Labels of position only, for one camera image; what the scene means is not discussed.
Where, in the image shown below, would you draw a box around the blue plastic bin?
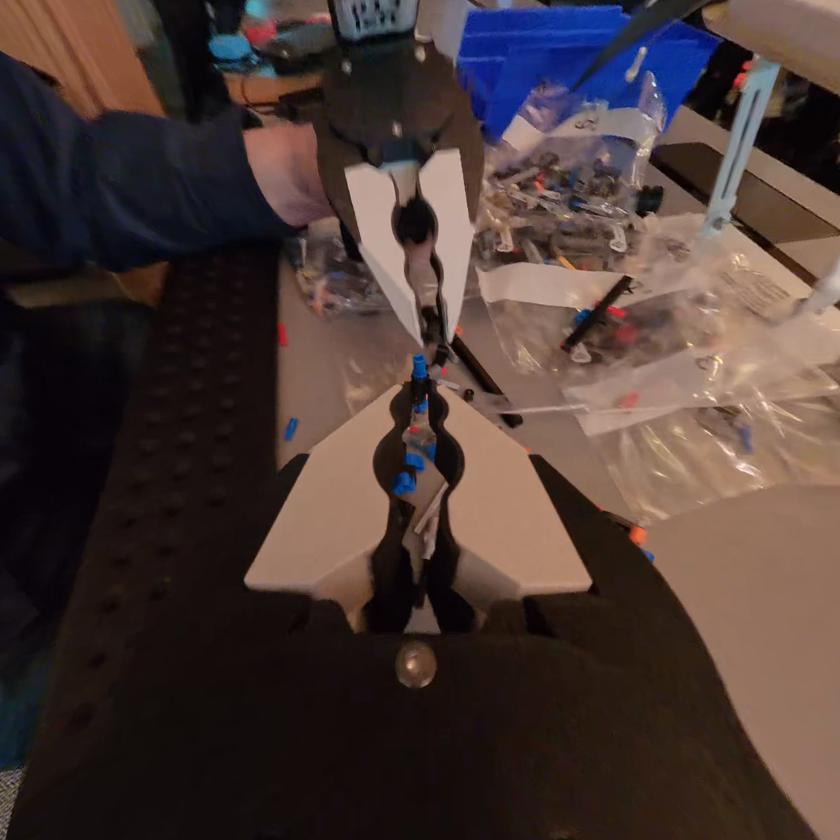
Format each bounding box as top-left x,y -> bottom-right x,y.
457,5 -> 723,142

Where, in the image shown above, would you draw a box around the person's left forearm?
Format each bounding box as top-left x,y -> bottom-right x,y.
0,52 -> 299,273

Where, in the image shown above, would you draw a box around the person's left hand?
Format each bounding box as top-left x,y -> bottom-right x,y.
244,123 -> 334,228

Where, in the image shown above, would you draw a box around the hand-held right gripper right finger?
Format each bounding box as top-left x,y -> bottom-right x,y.
430,384 -> 594,634

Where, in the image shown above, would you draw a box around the black lego beam red pins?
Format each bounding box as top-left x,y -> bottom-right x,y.
561,276 -> 635,352

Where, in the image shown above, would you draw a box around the large bag dark lego pieces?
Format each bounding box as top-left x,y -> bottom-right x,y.
476,72 -> 667,271

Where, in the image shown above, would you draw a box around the pile of clear plastic bags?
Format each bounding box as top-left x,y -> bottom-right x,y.
338,217 -> 840,526

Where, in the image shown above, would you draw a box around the dark perforated board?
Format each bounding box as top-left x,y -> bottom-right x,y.
0,246 -> 309,840

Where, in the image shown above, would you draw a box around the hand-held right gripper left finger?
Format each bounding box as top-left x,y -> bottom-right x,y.
243,384 -> 406,634

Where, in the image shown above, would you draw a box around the long black lego beam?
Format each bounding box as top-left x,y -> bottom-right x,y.
451,335 -> 525,429

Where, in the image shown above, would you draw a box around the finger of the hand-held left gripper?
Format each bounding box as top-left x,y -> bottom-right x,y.
343,165 -> 427,349
416,151 -> 476,345

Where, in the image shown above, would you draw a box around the light grey lego axle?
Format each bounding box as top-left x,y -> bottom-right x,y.
410,482 -> 450,560

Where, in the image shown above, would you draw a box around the black office chair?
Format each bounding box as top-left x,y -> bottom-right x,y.
154,0 -> 227,122

